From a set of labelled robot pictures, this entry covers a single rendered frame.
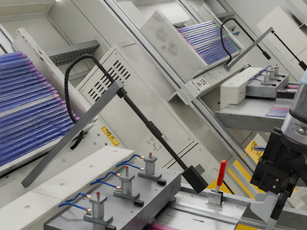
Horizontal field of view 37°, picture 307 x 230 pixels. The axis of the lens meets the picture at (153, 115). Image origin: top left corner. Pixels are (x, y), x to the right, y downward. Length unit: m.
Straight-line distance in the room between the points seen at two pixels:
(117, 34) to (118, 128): 2.18
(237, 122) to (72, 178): 0.99
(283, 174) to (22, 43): 0.77
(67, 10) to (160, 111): 2.63
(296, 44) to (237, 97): 3.38
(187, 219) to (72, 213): 0.25
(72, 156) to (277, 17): 4.44
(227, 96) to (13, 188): 1.27
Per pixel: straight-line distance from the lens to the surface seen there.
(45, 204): 0.91
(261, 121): 1.84
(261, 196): 1.02
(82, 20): 4.38
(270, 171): 0.93
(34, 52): 1.28
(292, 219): 1.09
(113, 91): 0.81
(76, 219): 0.90
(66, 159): 1.12
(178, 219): 1.02
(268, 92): 2.14
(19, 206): 0.91
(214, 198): 1.08
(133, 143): 2.08
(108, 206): 0.94
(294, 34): 5.37
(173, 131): 1.98
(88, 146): 1.19
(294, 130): 0.89
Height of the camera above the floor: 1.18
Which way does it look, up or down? 6 degrees up
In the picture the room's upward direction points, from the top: 40 degrees counter-clockwise
